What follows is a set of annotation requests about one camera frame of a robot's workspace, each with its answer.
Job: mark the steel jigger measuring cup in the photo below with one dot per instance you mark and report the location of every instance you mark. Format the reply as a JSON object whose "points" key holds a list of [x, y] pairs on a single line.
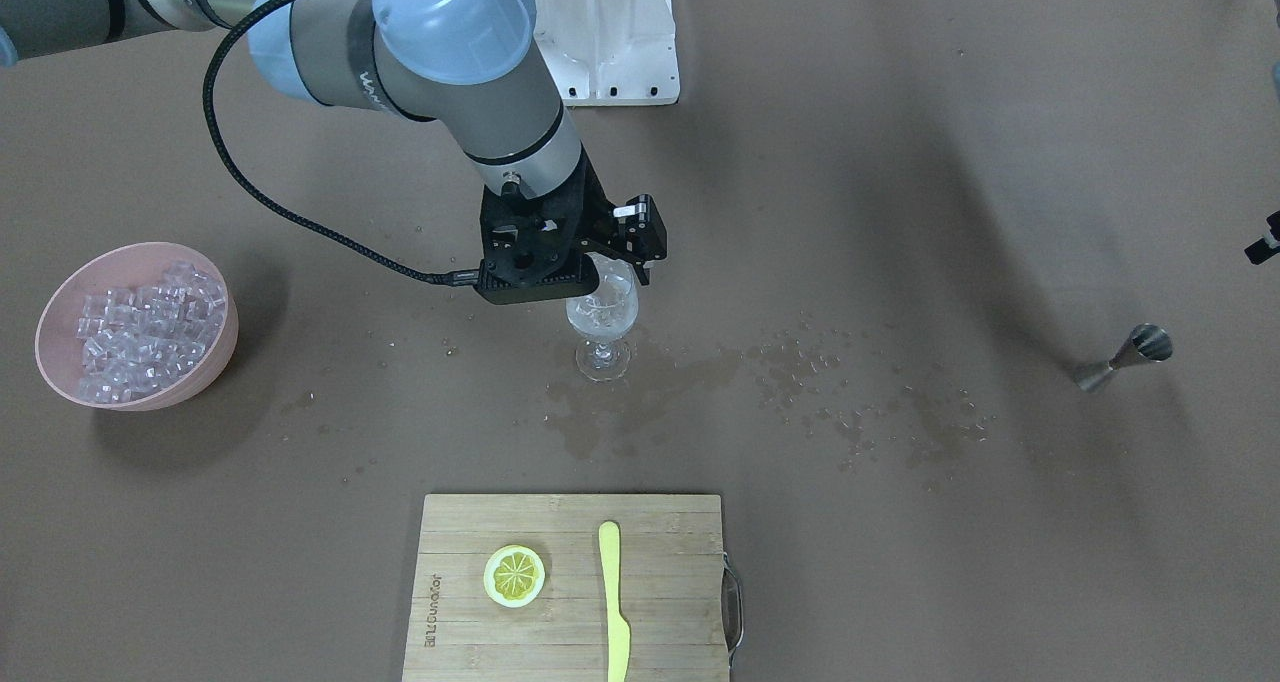
{"points": [[1145, 344]]}

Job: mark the clear wine glass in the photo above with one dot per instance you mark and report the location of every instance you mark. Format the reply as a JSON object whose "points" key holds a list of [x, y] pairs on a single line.
{"points": [[603, 319]]}

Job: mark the bamboo cutting board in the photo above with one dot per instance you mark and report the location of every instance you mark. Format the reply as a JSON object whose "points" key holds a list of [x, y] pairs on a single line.
{"points": [[677, 591]]}

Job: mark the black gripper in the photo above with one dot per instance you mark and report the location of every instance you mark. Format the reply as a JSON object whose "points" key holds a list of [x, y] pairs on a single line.
{"points": [[634, 230]]}

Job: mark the yellow plastic knife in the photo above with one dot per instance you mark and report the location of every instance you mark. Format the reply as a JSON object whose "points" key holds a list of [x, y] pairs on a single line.
{"points": [[619, 635]]}

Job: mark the yellow lemon slice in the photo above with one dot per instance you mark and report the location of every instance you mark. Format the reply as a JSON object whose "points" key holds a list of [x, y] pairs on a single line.
{"points": [[514, 576]]}

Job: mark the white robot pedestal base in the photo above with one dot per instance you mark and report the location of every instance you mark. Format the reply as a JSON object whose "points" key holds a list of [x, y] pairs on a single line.
{"points": [[610, 53]]}

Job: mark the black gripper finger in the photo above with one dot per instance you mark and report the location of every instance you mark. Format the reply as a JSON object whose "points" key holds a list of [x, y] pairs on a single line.
{"points": [[1267, 247]]}

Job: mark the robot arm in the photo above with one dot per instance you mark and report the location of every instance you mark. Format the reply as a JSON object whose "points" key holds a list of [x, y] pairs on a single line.
{"points": [[471, 64]]}

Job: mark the clear ice cubes pile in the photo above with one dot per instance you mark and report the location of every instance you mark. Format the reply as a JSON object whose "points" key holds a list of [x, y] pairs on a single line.
{"points": [[139, 341]]}

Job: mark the brown table mat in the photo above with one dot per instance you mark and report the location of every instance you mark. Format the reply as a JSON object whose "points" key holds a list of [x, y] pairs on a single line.
{"points": [[896, 227]]}

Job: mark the pink bowl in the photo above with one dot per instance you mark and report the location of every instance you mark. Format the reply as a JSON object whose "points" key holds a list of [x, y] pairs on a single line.
{"points": [[58, 351]]}

